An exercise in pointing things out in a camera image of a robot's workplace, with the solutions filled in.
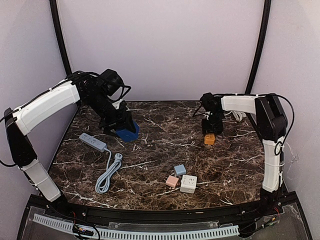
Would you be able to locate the light blue charger plug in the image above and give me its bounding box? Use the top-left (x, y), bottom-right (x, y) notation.
top-left (173, 164), bottom-right (187, 176)

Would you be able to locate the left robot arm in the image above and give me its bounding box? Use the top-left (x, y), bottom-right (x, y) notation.
top-left (2, 69), bottom-right (139, 218)

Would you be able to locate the white power strip cable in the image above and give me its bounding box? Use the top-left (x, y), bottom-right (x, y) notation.
top-left (224, 111), bottom-right (248, 123)

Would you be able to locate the black right frame post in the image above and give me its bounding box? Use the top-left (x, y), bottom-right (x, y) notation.
top-left (244, 0), bottom-right (272, 94)

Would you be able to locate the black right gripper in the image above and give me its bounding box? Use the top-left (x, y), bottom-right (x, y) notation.
top-left (201, 112), bottom-right (224, 137)

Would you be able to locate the pink charger plug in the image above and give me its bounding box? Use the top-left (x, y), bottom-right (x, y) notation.
top-left (165, 175), bottom-right (179, 188)

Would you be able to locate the black front table rail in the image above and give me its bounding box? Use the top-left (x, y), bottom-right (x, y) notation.
top-left (29, 187), bottom-right (286, 227)

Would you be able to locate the grey-blue coiled cable with plug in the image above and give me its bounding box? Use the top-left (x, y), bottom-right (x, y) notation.
top-left (95, 147), bottom-right (124, 195)

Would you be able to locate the grey-blue power strip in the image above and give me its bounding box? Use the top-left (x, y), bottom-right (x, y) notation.
top-left (79, 133), bottom-right (107, 152)

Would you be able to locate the light blue slotted cable duct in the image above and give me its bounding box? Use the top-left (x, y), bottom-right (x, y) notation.
top-left (32, 213), bottom-right (240, 240)

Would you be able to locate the orange power strip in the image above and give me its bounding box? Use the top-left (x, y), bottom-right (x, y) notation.
top-left (204, 133), bottom-right (216, 146)

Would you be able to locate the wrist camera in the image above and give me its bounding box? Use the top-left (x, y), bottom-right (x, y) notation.
top-left (199, 92), bottom-right (223, 113)
top-left (99, 69), bottom-right (124, 97)

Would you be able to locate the dark blue cube socket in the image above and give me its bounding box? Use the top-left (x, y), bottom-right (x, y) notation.
top-left (115, 121), bottom-right (140, 143)

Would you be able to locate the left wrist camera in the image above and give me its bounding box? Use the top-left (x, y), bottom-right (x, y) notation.
top-left (99, 69), bottom-right (124, 97)

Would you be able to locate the black frame post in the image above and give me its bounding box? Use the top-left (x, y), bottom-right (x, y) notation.
top-left (49, 0), bottom-right (72, 76)
top-left (244, 0), bottom-right (272, 94)

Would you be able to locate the black left frame post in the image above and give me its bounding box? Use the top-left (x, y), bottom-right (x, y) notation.
top-left (49, 0), bottom-right (72, 76)

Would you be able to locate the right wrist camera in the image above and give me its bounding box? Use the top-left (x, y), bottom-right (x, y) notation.
top-left (199, 92), bottom-right (223, 113)

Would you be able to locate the white cube socket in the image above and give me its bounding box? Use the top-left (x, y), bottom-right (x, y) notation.
top-left (180, 174), bottom-right (197, 194)

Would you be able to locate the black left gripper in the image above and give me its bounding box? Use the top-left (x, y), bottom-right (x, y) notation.
top-left (84, 91), bottom-right (136, 138)

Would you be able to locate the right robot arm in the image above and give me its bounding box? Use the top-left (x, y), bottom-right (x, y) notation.
top-left (199, 92), bottom-right (291, 193)

